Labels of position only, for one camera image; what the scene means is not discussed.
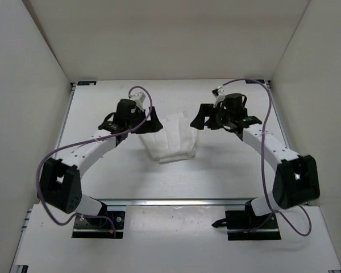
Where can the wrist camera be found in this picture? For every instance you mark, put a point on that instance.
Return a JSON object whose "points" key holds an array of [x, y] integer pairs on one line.
{"points": [[219, 95], [138, 98]]}

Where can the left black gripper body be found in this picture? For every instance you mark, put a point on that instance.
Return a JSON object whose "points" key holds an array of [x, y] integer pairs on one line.
{"points": [[136, 120]]}

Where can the right blue table label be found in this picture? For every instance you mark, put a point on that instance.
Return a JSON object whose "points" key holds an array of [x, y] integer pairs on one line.
{"points": [[254, 81]]}

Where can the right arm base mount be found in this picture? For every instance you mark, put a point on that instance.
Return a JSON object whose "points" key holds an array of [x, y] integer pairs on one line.
{"points": [[244, 225]]}

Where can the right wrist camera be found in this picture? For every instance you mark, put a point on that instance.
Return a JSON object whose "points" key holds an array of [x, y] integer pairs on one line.
{"points": [[219, 95]]}

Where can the blue table label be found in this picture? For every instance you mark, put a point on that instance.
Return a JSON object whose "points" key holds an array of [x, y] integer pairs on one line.
{"points": [[86, 83], [254, 81]]}

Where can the left blue table label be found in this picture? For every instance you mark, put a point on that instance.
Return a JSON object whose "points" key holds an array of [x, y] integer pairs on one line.
{"points": [[86, 83]]}

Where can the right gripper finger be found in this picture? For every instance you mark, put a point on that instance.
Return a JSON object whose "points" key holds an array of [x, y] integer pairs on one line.
{"points": [[198, 122], [207, 110]]}

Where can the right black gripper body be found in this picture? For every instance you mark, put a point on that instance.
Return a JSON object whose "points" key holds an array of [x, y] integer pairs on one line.
{"points": [[223, 118]]}

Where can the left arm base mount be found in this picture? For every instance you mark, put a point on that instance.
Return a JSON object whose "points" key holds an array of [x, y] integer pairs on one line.
{"points": [[99, 228]]}

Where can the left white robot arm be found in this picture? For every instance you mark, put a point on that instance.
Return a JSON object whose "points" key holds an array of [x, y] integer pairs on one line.
{"points": [[60, 181]]}

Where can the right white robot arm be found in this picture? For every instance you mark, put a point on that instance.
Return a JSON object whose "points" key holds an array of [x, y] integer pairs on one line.
{"points": [[296, 177]]}

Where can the white pleated skirt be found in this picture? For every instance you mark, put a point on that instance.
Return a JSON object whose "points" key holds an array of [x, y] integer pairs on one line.
{"points": [[175, 142]]}

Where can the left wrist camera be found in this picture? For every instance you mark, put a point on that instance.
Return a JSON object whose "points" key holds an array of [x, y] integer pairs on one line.
{"points": [[138, 98]]}

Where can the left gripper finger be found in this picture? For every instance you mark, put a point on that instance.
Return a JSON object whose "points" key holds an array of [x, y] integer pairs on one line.
{"points": [[153, 124], [146, 130]]}

